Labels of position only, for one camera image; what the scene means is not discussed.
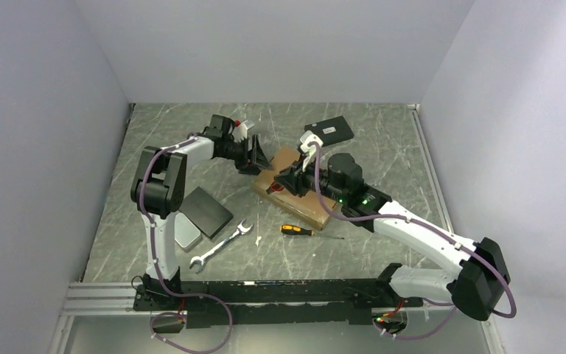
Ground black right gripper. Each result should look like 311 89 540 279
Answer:
276 153 347 204

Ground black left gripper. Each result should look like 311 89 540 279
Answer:
218 134 272 176

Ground red handled box cutter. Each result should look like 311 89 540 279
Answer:
266 181 284 195

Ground brown cardboard express box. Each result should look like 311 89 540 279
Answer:
252 146 331 231

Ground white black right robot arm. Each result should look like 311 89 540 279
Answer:
274 153 517 321

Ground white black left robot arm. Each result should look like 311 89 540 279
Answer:
130 114 271 310

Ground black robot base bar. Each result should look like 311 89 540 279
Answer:
133 278 422 329

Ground black flat box with label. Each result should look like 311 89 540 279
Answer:
304 116 354 147

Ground dark grey flat slab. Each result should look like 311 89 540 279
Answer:
180 187 234 240

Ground silver open-end wrench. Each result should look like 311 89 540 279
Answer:
189 219 254 274

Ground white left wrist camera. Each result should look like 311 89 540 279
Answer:
232 119 254 142

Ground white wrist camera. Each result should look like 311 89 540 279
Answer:
232 119 254 142
298 131 324 156

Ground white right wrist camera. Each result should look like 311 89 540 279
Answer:
298 131 324 156

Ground yellow black handled screwdriver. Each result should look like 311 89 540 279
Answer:
279 224 344 240

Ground aluminium table edge rail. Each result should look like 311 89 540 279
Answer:
407 104 454 232

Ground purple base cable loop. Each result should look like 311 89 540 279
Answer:
149 295 235 354

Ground front aluminium frame rail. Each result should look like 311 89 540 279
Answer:
48 281 140 354

